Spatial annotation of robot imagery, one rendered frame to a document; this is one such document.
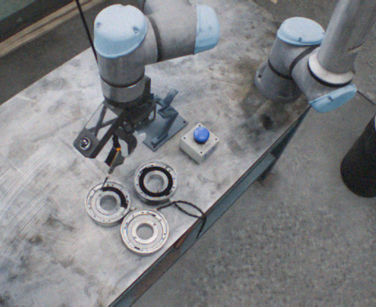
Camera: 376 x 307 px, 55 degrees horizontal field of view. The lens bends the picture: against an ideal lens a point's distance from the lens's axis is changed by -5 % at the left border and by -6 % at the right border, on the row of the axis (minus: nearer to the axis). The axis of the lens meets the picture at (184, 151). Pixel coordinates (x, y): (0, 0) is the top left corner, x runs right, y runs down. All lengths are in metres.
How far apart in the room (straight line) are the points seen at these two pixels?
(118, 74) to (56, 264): 0.47
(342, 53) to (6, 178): 0.83
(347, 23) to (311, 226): 1.27
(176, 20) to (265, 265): 1.36
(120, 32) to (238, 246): 1.37
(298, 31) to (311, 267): 1.16
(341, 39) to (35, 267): 0.82
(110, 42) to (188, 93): 0.58
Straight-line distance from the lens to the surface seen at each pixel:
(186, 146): 0.95
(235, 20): 1.34
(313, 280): 1.83
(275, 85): 1.10
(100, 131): 0.67
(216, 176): 0.96
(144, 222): 0.86
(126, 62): 0.57
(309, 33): 1.02
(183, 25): 0.58
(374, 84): 2.62
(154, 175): 0.92
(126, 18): 0.55
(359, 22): 0.80
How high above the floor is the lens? 1.65
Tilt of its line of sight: 60 degrees down
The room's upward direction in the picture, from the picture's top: 11 degrees clockwise
